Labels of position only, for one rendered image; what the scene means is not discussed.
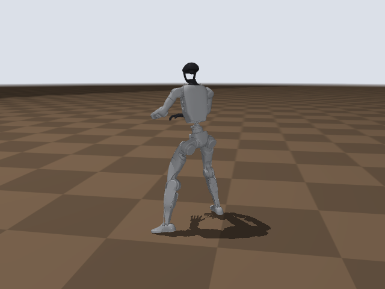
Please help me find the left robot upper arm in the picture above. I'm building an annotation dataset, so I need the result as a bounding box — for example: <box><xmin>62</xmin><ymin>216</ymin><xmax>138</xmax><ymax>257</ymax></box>
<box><xmin>158</xmin><ymin>87</ymin><xmax>184</xmax><ymax>117</ymax></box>

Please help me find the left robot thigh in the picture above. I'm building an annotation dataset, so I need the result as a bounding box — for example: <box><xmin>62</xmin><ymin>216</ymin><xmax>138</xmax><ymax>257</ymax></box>
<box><xmin>167</xmin><ymin>138</ymin><xmax>196</xmax><ymax>191</ymax></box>

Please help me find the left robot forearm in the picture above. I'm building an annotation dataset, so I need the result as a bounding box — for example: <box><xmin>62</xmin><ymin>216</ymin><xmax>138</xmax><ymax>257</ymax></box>
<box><xmin>150</xmin><ymin>107</ymin><xmax>162</xmax><ymax>119</ymax></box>

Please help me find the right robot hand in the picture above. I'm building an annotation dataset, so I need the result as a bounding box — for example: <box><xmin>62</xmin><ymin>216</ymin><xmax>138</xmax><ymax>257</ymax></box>
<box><xmin>169</xmin><ymin>113</ymin><xmax>184</xmax><ymax>120</ymax></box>

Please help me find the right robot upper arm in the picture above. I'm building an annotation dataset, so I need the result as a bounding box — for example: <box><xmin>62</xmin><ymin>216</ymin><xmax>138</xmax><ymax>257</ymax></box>
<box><xmin>206</xmin><ymin>87</ymin><xmax>214</xmax><ymax>114</ymax></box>

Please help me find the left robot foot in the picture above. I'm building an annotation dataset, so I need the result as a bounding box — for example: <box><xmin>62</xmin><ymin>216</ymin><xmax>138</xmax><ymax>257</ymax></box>
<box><xmin>151</xmin><ymin>223</ymin><xmax>176</xmax><ymax>233</ymax></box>

